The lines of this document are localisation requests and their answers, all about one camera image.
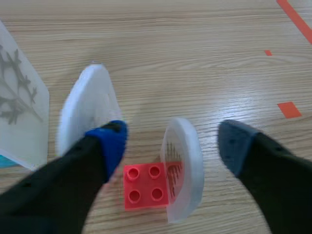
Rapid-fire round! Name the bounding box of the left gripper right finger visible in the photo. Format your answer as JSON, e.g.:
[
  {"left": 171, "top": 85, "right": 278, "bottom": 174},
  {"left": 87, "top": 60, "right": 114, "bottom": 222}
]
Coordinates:
[{"left": 217, "top": 119, "right": 312, "bottom": 234}]

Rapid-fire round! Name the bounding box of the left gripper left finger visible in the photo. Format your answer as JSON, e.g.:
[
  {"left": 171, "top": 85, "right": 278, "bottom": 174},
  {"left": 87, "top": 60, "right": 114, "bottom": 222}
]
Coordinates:
[{"left": 0, "top": 120, "right": 129, "bottom": 234}]

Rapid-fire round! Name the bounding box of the clear card with fern leaf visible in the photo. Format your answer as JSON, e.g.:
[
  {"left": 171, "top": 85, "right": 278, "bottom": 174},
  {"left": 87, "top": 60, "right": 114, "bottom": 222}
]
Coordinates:
[{"left": 161, "top": 136, "right": 184, "bottom": 210}]

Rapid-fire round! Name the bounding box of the turquoise rack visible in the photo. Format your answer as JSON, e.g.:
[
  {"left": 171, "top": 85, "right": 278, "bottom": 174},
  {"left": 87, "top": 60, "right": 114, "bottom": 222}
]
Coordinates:
[{"left": 0, "top": 148, "right": 20, "bottom": 169}]

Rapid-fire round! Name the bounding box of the white moulded card stand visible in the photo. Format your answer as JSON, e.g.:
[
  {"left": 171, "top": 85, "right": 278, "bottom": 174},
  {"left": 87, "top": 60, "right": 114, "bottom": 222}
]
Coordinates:
[
  {"left": 160, "top": 117, "right": 204, "bottom": 224},
  {"left": 56, "top": 62, "right": 123, "bottom": 158}
]

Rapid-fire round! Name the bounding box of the toy brick block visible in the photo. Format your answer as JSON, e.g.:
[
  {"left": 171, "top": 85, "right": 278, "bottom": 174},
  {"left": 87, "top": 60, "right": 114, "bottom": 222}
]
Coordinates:
[{"left": 123, "top": 162, "right": 170, "bottom": 211}]

